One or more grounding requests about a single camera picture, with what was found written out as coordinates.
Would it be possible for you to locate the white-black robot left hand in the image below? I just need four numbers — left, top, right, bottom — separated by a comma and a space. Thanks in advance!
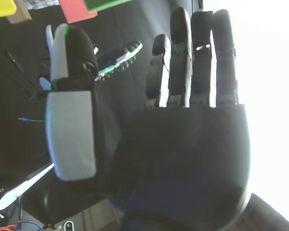
45, 6, 252, 231

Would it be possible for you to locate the red block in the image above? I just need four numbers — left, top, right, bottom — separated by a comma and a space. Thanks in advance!
58, 0, 98, 24

